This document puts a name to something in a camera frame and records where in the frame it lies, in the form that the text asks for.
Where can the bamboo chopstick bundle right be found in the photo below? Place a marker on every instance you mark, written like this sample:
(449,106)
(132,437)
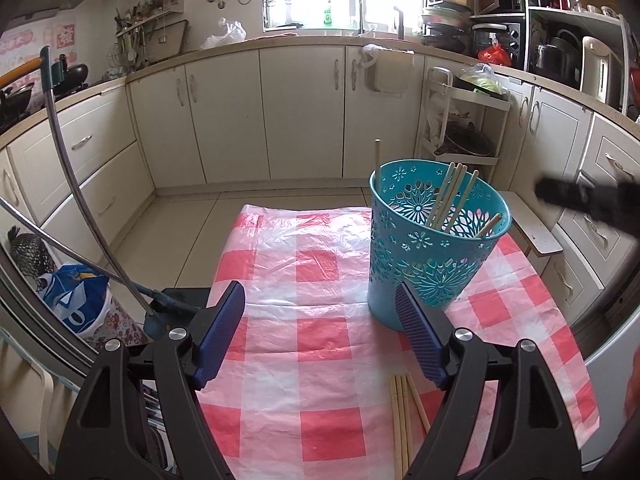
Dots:
(404,404)

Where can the white storage trolley rack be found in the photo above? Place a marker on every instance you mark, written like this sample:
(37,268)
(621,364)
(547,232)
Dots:
(464,112)

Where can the red white checkered tablecloth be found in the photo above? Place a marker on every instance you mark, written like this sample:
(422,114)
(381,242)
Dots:
(304,391)

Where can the separate bamboo chopstick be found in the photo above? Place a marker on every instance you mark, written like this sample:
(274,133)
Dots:
(464,197)

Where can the blue white plastic bag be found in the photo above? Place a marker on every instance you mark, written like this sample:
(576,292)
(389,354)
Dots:
(78,296)

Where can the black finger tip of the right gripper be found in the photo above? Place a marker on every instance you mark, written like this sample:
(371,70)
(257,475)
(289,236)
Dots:
(615,205)

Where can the black toaster oven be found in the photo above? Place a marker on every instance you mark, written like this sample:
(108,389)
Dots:
(506,35)

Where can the teal perforated plastic basket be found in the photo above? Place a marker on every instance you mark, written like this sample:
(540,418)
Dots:
(438,265)

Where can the bamboo chopstick beside bundle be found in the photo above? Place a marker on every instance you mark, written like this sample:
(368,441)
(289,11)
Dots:
(426,424)

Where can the chrome sink faucet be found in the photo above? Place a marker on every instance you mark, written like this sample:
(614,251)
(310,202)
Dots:
(348,14)

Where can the short chopstick in basket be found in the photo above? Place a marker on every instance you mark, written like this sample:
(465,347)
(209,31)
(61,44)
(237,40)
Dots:
(489,225)

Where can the white wall-hung bin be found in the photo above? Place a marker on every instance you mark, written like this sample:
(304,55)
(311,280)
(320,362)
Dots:
(391,68)

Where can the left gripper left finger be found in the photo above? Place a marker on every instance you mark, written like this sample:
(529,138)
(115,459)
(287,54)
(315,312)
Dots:
(108,434)

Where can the floral waste bin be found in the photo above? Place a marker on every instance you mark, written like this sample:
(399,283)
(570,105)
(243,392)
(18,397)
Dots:
(113,323)

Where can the cream kitchen drawer cabinet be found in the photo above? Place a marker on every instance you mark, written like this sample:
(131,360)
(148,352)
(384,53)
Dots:
(108,164)

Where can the dark green dustpan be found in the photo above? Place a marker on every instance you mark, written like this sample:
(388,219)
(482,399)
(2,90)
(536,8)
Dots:
(174,308)

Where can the white electric kettle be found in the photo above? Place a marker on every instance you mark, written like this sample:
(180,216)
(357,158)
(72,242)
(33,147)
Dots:
(602,75)

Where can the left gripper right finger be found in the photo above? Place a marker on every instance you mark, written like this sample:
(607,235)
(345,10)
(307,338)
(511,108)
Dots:
(502,415)

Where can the bamboo chopstick bundle middle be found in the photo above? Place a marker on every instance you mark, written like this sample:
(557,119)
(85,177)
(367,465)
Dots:
(402,433)

